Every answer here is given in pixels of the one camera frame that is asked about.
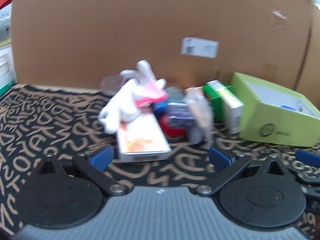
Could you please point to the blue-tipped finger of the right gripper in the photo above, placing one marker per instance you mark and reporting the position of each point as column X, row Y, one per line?
column 305, row 166

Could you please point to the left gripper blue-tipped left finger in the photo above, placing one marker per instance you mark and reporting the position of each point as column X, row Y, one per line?
column 91, row 167

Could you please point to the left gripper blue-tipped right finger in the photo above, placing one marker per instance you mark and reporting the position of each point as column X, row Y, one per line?
column 230, row 167

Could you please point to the clear packet of sticks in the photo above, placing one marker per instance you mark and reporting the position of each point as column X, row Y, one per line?
column 202, row 111

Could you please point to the long white pink box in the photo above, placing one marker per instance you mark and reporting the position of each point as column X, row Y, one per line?
column 142, row 140

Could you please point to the white plush bunny toy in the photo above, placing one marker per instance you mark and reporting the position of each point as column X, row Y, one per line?
column 140, row 88

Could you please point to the green white carton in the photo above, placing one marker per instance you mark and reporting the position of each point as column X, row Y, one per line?
column 226, row 106

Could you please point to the blue item in box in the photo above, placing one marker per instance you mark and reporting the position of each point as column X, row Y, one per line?
column 288, row 107

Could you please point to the lime green open box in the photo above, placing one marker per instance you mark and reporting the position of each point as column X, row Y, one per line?
column 263, row 120

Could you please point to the dark blue small package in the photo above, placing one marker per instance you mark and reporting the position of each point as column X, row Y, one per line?
column 180, row 116

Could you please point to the black tan lettered mat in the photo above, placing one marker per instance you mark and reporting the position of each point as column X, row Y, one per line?
column 44, row 197

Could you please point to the red round object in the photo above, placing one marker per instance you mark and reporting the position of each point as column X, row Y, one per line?
column 170, row 131

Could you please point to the clear plastic cup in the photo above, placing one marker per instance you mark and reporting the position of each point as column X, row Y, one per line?
column 111, row 83

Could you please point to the white shipping label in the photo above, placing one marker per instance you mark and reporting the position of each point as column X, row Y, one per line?
column 193, row 46

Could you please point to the large brown cardboard box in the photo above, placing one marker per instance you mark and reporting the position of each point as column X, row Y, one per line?
column 76, row 43

